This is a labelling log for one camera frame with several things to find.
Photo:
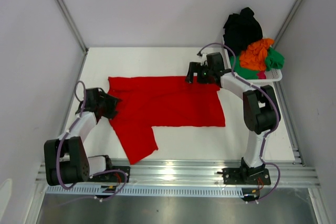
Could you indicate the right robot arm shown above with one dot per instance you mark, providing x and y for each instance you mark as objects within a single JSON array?
[{"x": 260, "y": 108}]

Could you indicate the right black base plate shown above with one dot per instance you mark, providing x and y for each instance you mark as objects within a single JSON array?
[{"x": 236, "y": 175}]

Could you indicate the green t shirt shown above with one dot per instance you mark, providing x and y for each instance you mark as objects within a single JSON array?
[{"x": 274, "y": 63}]

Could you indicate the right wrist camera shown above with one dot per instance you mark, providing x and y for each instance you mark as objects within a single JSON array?
[{"x": 203, "y": 58}]

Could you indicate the white plastic basket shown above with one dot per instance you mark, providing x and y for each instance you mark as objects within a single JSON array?
[{"x": 259, "y": 62}]

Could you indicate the corner metal profile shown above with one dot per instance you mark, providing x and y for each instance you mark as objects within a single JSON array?
[
  {"x": 71, "y": 24},
  {"x": 294, "y": 9}
]

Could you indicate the aluminium mounting rail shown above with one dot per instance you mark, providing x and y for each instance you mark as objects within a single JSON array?
[{"x": 206, "y": 173}]

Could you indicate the red t shirt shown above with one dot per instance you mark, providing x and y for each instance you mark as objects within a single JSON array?
[{"x": 169, "y": 101}]

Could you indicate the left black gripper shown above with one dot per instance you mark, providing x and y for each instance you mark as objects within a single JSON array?
[{"x": 112, "y": 102}]

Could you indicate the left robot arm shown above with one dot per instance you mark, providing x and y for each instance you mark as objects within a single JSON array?
[{"x": 66, "y": 161}]

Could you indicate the slotted cable duct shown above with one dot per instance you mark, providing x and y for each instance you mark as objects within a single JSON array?
[{"x": 173, "y": 191}]

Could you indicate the black t shirt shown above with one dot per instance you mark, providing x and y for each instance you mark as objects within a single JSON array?
[{"x": 241, "y": 30}]

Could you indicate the orange t shirt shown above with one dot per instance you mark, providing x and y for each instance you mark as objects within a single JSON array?
[{"x": 253, "y": 58}]

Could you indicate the pink cloth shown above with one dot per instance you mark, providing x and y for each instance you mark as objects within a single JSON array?
[{"x": 261, "y": 75}]

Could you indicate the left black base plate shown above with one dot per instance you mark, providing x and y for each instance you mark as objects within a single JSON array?
[{"x": 120, "y": 174}]

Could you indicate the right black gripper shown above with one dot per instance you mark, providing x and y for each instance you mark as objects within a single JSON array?
[{"x": 195, "y": 72}]

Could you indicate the right corner metal profile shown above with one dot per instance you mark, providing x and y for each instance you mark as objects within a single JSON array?
[{"x": 294, "y": 9}]

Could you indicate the left corner metal profile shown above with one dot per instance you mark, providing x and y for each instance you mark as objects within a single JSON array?
[{"x": 71, "y": 24}]

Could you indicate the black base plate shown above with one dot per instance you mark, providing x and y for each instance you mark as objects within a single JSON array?
[
  {"x": 120, "y": 174},
  {"x": 236, "y": 175}
]

